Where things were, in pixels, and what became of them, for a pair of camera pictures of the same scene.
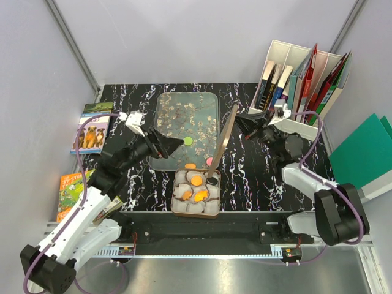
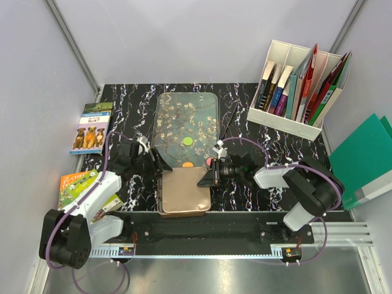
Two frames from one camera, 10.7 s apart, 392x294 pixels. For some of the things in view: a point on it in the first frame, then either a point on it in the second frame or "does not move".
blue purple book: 285,76 does not move
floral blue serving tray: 193,114 does not move
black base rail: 232,233 does not move
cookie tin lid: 223,141 → 180,192
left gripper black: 168,145 → 157,166
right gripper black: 248,123 → 212,177
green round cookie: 188,141 does not move
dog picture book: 92,135 does not move
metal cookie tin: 194,194 → 177,214
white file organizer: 299,84 does not move
